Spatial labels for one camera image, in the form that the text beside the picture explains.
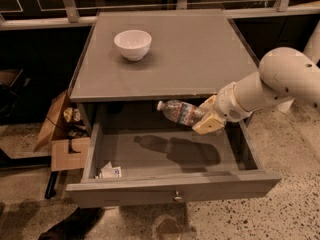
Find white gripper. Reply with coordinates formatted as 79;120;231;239
192;82;252;135

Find clear plastic water bottle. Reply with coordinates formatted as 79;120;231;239
157;100;206;127

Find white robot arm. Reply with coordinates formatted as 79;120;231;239
193;23;320;134

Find open grey top drawer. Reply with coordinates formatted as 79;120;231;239
66;113;281;208

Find round metal drawer knob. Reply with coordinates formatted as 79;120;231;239
172;191;183;203

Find grey wooden nightstand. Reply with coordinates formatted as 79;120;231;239
68;9;275;135

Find white ceramic bowl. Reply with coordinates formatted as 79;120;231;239
114;30;152;61

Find white paper packets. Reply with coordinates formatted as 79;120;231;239
96;162;122;179

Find crumpled trash in box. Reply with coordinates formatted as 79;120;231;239
63;107;81;123

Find brown cardboard box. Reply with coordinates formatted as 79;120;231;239
34;91;90;171

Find white metal window railing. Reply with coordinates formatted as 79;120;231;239
0;0;320;31

